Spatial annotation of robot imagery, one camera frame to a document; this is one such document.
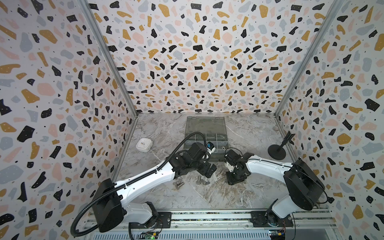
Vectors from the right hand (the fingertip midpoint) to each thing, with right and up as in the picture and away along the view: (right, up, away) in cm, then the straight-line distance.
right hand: (227, 180), depth 86 cm
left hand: (-11, +13, -11) cm, 20 cm away
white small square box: (-53, +19, +13) cm, 58 cm away
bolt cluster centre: (-13, -1, 0) cm, 13 cm away
